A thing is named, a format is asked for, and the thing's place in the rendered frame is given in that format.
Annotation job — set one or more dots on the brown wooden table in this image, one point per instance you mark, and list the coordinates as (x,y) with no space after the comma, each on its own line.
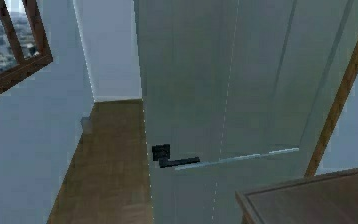
(313,200)

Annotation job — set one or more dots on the brown framed window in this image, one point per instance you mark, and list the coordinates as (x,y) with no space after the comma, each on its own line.
(7,50)

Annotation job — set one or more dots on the brown wooden door frame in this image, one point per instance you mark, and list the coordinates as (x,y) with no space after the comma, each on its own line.
(340,96)

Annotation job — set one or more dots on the pale grey room door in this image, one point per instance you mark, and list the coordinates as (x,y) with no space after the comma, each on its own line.
(240,86)

